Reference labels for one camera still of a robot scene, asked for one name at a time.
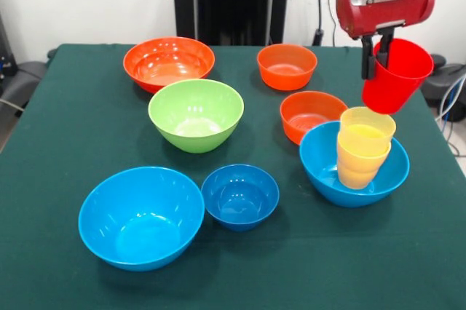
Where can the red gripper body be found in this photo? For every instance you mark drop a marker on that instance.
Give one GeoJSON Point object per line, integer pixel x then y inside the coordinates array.
{"type": "Point", "coordinates": [386, 13]}

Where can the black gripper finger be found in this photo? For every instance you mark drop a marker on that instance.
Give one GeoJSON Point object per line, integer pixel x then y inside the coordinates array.
{"type": "Point", "coordinates": [384, 49]}
{"type": "Point", "coordinates": [368, 62]}

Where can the red cup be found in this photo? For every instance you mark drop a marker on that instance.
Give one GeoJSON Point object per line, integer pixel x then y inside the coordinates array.
{"type": "Point", "coordinates": [393, 91]}

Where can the orange bowl with ringed bottom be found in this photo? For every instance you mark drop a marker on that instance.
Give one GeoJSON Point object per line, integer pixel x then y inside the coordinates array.
{"type": "Point", "coordinates": [306, 113]}

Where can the stack of yellow cups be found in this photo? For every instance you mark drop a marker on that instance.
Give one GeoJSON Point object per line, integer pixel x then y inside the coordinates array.
{"type": "Point", "coordinates": [358, 171]}

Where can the green bowl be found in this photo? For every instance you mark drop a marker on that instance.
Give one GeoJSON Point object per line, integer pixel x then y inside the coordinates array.
{"type": "Point", "coordinates": [196, 121]}

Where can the small plain orange bowl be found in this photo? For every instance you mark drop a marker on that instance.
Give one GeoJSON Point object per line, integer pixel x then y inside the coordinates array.
{"type": "Point", "coordinates": [285, 77]}

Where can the large blue bowl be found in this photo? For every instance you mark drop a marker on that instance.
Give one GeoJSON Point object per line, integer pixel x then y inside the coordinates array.
{"type": "Point", "coordinates": [142, 230]}
{"type": "Point", "coordinates": [320, 175]}

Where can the small dark blue bowl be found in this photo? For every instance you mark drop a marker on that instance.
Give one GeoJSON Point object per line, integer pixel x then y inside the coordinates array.
{"type": "Point", "coordinates": [240, 201]}

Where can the large orange bowl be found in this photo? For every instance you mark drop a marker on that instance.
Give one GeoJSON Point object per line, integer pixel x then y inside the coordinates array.
{"type": "Point", "coordinates": [171, 66]}

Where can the dark green tablecloth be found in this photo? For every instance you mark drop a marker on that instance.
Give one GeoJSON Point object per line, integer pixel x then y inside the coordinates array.
{"type": "Point", "coordinates": [327, 270]}

